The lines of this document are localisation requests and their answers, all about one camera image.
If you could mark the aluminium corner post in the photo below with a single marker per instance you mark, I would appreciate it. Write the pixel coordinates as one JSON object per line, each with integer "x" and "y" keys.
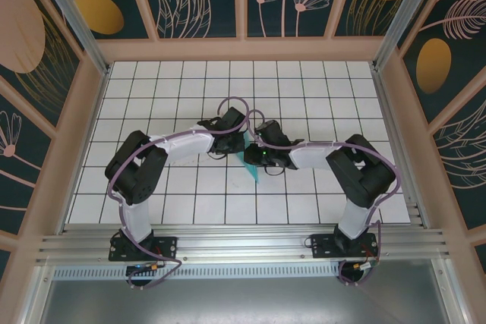
{"x": 74, "y": 13}
{"x": 406, "y": 13}

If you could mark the teal paper sheet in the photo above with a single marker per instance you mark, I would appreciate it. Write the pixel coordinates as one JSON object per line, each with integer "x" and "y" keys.
{"x": 253, "y": 174}

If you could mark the small black circuit board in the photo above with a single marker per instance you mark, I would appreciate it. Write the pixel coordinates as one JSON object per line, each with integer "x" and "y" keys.
{"x": 138, "y": 269}

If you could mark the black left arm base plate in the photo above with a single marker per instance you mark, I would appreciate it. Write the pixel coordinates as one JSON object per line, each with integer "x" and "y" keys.
{"x": 167, "y": 246}

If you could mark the grey metal panel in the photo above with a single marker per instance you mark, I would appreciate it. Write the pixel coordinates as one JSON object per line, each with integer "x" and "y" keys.
{"x": 243, "y": 301}

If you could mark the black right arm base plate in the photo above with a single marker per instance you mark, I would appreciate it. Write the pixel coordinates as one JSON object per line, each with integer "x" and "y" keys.
{"x": 322, "y": 246}

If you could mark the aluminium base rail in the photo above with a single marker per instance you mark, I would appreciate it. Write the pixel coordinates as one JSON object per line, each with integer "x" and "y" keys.
{"x": 243, "y": 244}

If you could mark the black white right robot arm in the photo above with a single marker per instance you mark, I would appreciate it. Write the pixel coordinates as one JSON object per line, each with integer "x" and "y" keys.
{"x": 360, "y": 172}

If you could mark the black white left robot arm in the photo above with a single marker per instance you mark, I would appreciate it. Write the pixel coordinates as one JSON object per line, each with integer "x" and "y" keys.
{"x": 133, "y": 172}

